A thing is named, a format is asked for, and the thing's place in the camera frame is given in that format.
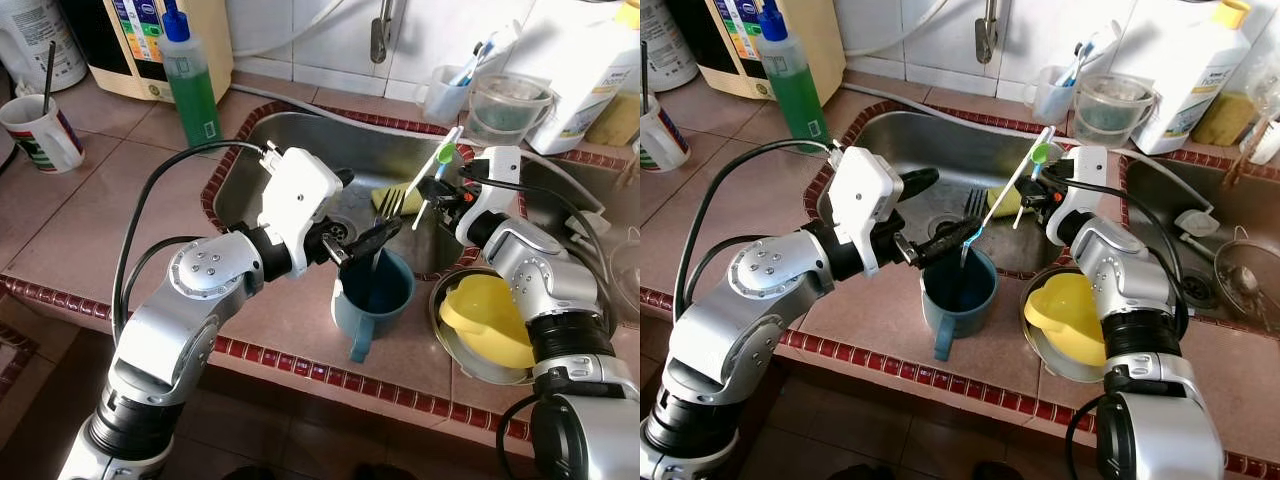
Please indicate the white detergent bottle yellow cap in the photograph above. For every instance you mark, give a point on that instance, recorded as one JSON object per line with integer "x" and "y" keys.
{"x": 580, "y": 70}
{"x": 1190, "y": 70}

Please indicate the steel bowl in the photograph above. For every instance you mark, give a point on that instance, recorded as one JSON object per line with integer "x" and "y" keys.
{"x": 1042, "y": 348}
{"x": 455, "y": 345}

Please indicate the yellow plastic bowl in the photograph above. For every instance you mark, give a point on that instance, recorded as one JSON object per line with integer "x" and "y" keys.
{"x": 490, "y": 315}
{"x": 1070, "y": 315}

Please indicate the white and green utensil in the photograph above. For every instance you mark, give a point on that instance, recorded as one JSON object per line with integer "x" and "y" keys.
{"x": 440, "y": 160}
{"x": 1025, "y": 170}

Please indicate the steel sink basin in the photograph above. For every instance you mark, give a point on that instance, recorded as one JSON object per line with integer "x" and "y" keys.
{"x": 900, "y": 140}
{"x": 580, "y": 190}
{"x": 1200, "y": 190}
{"x": 300, "y": 140}

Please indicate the white toothbrush cup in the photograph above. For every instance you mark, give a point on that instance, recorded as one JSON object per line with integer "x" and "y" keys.
{"x": 440, "y": 98}
{"x": 1050, "y": 98}

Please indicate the beige water filter unit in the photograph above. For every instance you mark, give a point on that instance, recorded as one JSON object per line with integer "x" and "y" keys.
{"x": 720, "y": 50}
{"x": 120, "y": 50}

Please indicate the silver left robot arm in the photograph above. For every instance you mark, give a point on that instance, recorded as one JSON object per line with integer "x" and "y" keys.
{"x": 760, "y": 300}
{"x": 190, "y": 300}

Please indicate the yellow sponge block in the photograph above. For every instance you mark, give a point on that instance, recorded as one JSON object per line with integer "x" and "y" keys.
{"x": 615, "y": 120}
{"x": 1225, "y": 118}

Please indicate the green dish soap bottle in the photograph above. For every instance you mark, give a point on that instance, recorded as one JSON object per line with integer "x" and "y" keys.
{"x": 795, "y": 85}
{"x": 190, "y": 90}

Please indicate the white labelled jug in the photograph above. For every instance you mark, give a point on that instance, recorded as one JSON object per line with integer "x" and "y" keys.
{"x": 40, "y": 40}
{"x": 665, "y": 40}

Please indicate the dark stirring spoon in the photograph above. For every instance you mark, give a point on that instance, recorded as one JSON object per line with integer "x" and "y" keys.
{"x": 48, "y": 75}

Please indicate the white plastic cup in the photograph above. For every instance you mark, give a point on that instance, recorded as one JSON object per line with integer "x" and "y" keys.
{"x": 1265, "y": 140}

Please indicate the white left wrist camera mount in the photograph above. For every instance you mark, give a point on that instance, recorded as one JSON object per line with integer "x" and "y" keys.
{"x": 868, "y": 195}
{"x": 300, "y": 195}

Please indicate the blue white toothbrush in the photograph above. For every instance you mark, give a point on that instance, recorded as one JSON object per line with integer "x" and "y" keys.
{"x": 478, "y": 57}
{"x": 1090, "y": 52}

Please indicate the chrome wall faucet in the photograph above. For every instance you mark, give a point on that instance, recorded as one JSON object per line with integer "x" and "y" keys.
{"x": 382, "y": 35}
{"x": 990, "y": 30}

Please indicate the white printed mug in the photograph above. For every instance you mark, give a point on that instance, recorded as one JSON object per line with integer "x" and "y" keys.
{"x": 40, "y": 138}
{"x": 662, "y": 138}

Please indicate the clear plastic pail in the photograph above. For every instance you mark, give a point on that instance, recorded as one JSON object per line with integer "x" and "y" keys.
{"x": 510, "y": 112}
{"x": 1115, "y": 112}

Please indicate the steel mesh strainer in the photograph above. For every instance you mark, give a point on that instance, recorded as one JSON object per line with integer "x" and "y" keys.
{"x": 1245, "y": 280}
{"x": 625, "y": 270}

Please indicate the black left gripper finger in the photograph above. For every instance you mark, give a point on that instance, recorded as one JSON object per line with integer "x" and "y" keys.
{"x": 375, "y": 240}
{"x": 945, "y": 243}
{"x": 345, "y": 178}
{"x": 915, "y": 182}

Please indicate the yellow green scouring sponge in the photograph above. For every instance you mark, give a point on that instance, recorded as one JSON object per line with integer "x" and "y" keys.
{"x": 385, "y": 200}
{"x": 1008, "y": 202}

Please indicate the dark blue mug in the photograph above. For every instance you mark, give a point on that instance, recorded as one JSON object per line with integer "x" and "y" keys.
{"x": 375, "y": 305}
{"x": 955, "y": 305}

